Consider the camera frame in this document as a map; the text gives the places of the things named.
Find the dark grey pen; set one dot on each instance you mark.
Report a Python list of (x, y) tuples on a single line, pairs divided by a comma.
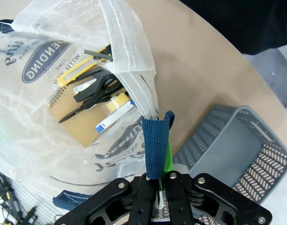
[(96, 54)]

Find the black scissors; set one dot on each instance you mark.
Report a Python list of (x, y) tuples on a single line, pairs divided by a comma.
[(99, 91)]

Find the brown spiral notebook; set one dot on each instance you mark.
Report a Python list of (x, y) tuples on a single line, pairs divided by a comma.
[(87, 126)]

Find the grey plastic basket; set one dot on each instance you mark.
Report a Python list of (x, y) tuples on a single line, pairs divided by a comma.
[(239, 140)]

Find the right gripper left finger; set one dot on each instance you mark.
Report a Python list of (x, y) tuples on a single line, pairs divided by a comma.
[(143, 199)]

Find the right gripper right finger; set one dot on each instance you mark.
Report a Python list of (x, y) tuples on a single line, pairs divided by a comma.
[(176, 199)]

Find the person in black shirt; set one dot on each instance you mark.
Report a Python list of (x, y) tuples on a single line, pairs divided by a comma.
[(251, 23)]

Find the white and blue tube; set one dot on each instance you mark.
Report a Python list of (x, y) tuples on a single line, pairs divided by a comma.
[(115, 116)]

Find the cream tape roll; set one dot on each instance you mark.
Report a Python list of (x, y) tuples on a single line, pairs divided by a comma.
[(114, 103)]

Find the black white marker pen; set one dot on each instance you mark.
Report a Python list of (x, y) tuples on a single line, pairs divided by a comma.
[(83, 86)]

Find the yellow utility knife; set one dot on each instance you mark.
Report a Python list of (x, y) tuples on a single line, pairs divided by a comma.
[(73, 73)]

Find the white ribbed base plate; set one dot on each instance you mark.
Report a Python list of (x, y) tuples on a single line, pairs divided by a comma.
[(45, 211)]

